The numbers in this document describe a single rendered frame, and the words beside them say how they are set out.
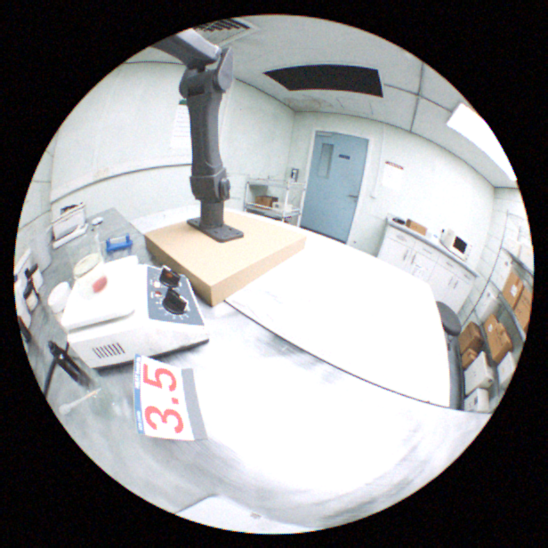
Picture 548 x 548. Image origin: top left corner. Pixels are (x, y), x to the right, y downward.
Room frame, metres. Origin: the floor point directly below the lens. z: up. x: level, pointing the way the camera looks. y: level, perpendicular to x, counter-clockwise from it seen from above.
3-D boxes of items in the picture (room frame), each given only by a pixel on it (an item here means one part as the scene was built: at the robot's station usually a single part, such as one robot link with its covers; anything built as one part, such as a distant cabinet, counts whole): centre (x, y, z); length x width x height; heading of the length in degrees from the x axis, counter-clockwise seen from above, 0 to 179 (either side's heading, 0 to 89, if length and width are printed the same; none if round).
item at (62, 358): (-0.03, 0.26, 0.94); 0.03 x 0.03 x 0.07
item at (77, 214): (0.49, 1.43, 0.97); 0.37 x 0.31 x 0.14; 62
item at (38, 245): (0.10, 0.95, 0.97); 0.18 x 0.13 x 0.15; 61
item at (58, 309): (0.04, 0.32, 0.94); 0.06 x 0.06 x 0.08
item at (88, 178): (1.19, 1.26, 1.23); 1.90 x 0.06 x 0.10; 150
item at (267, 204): (2.48, 0.15, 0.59); 0.65 x 0.48 x 0.93; 60
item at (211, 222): (0.42, 0.18, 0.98); 0.20 x 0.07 x 0.08; 53
